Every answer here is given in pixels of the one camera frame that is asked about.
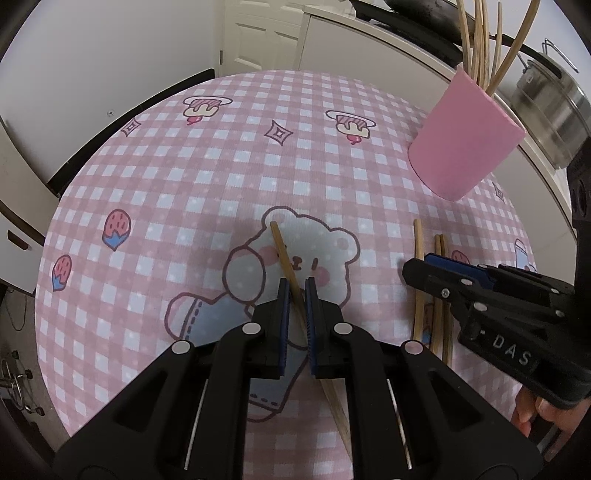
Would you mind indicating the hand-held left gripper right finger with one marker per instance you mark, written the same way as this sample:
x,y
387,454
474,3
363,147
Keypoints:
x,y
311,323

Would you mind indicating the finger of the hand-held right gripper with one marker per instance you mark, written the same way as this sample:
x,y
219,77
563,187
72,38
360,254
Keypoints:
x,y
429,277
455,265

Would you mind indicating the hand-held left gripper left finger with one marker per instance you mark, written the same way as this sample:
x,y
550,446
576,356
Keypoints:
x,y
284,318

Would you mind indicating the long wooden chopstick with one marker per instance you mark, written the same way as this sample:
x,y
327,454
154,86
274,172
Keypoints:
x,y
281,254

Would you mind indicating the pink paper cup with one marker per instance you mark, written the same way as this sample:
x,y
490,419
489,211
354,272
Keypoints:
x,y
461,138

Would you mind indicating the bunch of wooden chopsticks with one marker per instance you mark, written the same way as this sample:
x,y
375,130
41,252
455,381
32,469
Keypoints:
x,y
480,64

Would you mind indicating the person's right hand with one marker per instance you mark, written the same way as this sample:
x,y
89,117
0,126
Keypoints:
x,y
524,410

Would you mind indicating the pink checked cartoon tablecloth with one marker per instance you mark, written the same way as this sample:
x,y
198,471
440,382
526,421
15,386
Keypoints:
x,y
184,184

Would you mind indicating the stainless steel steamer pot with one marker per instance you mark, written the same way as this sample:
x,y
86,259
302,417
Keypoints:
x,y
549,106

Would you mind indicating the black induction cooker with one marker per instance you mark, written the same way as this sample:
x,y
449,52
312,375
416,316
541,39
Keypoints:
x,y
434,44

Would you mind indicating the white counter cabinet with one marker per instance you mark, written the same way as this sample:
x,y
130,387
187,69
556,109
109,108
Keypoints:
x,y
369,46

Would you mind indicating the cream panel door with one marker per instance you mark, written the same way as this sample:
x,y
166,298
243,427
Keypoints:
x,y
258,32

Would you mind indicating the white wood-trimmed drawer cabinet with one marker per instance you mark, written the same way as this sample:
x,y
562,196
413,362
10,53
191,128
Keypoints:
x,y
18,207

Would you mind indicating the chrome metal frame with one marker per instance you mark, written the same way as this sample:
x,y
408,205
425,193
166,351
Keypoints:
x,y
18,378

